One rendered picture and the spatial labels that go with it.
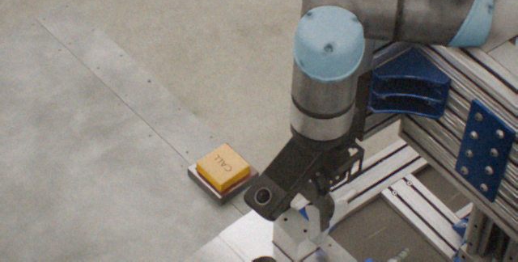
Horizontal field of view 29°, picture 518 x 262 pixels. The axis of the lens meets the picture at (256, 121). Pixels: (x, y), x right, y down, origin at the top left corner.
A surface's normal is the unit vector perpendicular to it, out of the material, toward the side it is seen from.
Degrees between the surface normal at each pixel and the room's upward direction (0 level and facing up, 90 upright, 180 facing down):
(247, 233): 0
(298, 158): 30
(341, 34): 1
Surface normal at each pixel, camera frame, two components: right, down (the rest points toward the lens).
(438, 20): -0.11, 0.36
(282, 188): -0.34, -0.30
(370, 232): 0.00, -0.66
